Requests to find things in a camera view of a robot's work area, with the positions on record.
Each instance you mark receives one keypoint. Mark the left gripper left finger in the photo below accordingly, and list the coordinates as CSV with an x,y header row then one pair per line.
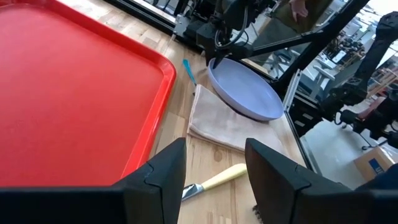
x,y
93,205

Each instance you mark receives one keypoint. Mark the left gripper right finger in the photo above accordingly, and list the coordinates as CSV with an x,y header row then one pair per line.
x,y
311,202

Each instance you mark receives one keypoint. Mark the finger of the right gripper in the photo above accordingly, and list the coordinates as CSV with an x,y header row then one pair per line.
x,y
210,57
219,60

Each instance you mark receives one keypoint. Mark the lavender plate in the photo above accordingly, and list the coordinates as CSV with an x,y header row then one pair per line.
x,y
245,90

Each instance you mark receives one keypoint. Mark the beige cloth napkin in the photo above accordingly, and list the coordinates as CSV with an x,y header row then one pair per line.
x,y
224,124

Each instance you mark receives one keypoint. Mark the black jointed machine arm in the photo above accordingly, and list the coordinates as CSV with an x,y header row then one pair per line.
x,y
373,56

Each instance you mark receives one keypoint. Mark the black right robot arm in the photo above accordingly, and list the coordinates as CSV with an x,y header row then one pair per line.
x,y
233,12

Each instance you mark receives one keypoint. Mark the red plastic tray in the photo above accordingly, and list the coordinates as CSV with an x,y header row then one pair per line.
x,y
77,93

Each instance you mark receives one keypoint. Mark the cardboard box with blue label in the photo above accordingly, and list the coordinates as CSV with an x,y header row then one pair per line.
x,y
370,161

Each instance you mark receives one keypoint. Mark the person's hand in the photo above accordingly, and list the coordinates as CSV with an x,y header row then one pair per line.
x,y
299,9

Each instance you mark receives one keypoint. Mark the person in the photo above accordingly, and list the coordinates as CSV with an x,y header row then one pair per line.
x,y
317,15

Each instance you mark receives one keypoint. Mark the black metal table frame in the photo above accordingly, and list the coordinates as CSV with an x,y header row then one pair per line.
x,y
311,51

